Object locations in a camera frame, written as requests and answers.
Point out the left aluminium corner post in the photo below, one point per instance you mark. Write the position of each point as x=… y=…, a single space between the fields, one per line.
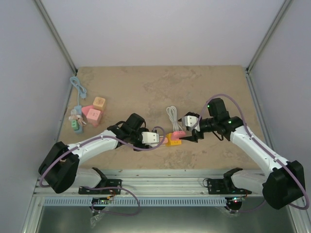
x=48 y=21

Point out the yellow cube socket adapter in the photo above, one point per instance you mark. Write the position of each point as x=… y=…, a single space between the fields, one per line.
x=170 y=142

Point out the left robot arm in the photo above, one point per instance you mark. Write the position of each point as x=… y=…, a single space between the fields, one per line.
x=61 y=169

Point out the aluminium corner post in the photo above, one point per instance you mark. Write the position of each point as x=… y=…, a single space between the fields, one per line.
x=48 y=21
x=268 y=35

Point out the light blue power strip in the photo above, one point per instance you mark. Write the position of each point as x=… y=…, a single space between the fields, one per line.
x=78 y=109

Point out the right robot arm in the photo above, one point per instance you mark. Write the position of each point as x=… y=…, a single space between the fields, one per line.
x=282 y=182

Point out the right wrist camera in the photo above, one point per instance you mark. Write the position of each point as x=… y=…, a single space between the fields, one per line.
x=189 y=121

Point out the white charger with ribbon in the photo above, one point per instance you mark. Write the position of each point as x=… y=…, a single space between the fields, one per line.
x=73 y=115

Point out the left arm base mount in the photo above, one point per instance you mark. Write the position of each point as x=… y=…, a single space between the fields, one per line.
x=105 y=187

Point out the light blue cable duct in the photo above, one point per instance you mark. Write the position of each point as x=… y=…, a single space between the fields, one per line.
x=132 y=202

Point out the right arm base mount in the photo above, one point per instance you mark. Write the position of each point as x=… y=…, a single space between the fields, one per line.
x=218 y=187

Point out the pink socket base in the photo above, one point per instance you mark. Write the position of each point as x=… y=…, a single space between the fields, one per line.
x=86 y=109

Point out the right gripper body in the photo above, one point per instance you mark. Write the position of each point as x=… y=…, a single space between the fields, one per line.
x=195 y=133

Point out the green plug adapter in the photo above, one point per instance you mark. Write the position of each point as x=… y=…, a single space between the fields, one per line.
x=75 y=125

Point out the right aluminium corner post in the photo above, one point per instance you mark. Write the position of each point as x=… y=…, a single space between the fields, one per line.
x=268 y=35

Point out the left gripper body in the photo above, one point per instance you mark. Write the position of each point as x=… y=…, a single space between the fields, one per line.
x=138 y=148

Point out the light pink plug adapter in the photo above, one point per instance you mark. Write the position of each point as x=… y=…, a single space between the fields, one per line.
x=165 y=141

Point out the pink cube socket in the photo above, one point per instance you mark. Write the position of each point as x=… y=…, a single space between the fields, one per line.
x=93 y=117

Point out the aluminium rail frame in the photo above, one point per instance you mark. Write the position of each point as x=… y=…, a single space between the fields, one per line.
x=145 y=183

